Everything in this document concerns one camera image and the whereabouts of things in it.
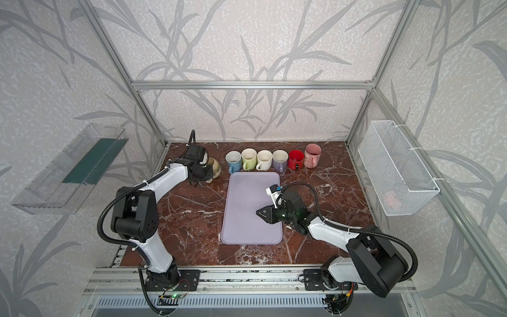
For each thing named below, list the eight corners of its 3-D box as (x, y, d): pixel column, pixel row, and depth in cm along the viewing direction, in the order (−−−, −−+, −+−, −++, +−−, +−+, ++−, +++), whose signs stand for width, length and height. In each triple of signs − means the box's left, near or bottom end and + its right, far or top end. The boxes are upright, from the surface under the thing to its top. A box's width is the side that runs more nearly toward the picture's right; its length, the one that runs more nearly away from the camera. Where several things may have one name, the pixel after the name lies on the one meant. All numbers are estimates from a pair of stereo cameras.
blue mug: (226, 178, 105) (223, 167, 98) (229, 162, 112) (226, 150, 105) (241, 178, 105) (239, 167, 98) (242, 162, 112) (240, 150, 105)
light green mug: (241, 176, 107) (239, 164, 99) (243, 160, 114) (241, 148, 107) (256, 176, 107) (255, 164, 99) (256, 160, 115) (256, 148, 107)
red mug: (288, 173, 108) (290, 164, 102) (287, 159, 115) (288, 149, 109) (303, 173, 108) (305, 164, 102) (301, 159, 115) (303, 149, 109)
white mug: (257, 176, 107) (256, 165, 100) (257, 160, 114) (257, 149, 107) (272, 176, 107) (272, 165, 100) (271, 160, 114) (272, 149, 107)
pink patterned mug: (304, 174, 108) (308, 160, 99) (302, 158, 116) (305, 143, 106) (319, 174, 108) (324, 160, 99) (315, 158, 116) (320, 143, 106)
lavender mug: (272, 175, 108) (273, 165, 101) (272, 159, 115) (272, 149, 108) (287, 175, 108) (289, 165, 101) (286, 159, 115) (287, 149, 108)
